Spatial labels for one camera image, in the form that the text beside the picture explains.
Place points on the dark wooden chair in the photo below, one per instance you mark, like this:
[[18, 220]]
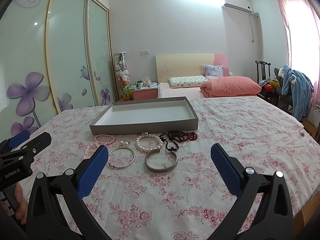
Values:
[[268, 92]]

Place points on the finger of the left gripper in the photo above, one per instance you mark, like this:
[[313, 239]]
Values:
[[19, 139], [36, 145]]

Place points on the sliding wardrobe with flower print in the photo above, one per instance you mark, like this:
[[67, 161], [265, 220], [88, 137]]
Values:
[[55, 56]]

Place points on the tube of plush toys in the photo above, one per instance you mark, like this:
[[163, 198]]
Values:
[[122, 76]]

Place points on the person's left hand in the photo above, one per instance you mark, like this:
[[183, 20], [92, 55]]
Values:
[[21, 211]]

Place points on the pink curtain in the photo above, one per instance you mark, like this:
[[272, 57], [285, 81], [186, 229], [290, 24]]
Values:
[[301, 25]]

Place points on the pink floral bed sheet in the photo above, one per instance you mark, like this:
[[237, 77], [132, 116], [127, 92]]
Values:
[[191, 201]]

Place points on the folded salmon pink duvet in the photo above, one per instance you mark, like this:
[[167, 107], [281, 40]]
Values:
[[230, 86]]

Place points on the pearl earrings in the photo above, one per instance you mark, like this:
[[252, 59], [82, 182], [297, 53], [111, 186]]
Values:
[[124, 143]]

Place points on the pink and cream nightstand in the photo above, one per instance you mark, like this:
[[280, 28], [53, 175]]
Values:
[[145, 93]]

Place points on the white floral pillow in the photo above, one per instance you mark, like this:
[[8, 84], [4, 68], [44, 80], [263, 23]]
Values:
[[187, 81]]

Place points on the lilac patterned pillow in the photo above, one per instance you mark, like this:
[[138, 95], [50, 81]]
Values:
[[210, 70]]

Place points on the blue bathrobe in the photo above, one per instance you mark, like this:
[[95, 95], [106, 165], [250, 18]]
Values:
[[301, 90]]

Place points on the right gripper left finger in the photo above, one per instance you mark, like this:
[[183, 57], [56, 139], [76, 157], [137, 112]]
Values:
[[45, 218]]

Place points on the thin silver bangle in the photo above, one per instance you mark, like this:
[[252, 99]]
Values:
[[121, 158]]

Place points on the bed with cream headboard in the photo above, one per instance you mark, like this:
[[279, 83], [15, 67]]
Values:
[[186, 64]]

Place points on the grey shallow jewelry tray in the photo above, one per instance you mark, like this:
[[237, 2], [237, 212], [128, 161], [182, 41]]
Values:
[[152, 116]]

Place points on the wall power socket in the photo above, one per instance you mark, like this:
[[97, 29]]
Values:
[[145, 52]]

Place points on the white mug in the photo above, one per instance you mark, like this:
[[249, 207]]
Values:
[[140, 84]]

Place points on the white wall air conditioner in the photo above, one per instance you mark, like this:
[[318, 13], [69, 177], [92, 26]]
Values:
[[239, 5]]

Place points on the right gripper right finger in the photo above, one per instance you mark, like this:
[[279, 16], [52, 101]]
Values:
[[274, 216]]

